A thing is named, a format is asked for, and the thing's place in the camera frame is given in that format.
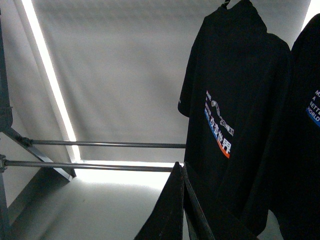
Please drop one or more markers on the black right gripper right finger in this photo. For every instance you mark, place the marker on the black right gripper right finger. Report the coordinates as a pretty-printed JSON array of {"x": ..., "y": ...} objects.
[{"x": 207, "y": 218}]

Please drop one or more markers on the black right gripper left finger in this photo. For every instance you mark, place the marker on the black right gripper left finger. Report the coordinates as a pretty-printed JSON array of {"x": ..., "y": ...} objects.
[{"x": 167, "y": 217}]

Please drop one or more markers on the black t-shirt with chinese logo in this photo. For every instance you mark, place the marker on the black t-shirt with chinese logo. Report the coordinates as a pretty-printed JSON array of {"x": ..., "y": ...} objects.
[{"x": 234, "y": 89}]

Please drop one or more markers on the black t-shirt better world print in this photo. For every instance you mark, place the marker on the black t-shirt better world print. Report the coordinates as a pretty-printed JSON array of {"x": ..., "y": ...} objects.
[{"x": 295, "y": 205}]

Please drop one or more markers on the white roller blind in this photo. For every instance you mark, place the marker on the white roller blind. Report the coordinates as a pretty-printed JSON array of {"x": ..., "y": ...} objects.
[{"x": 119, "y": 65}]

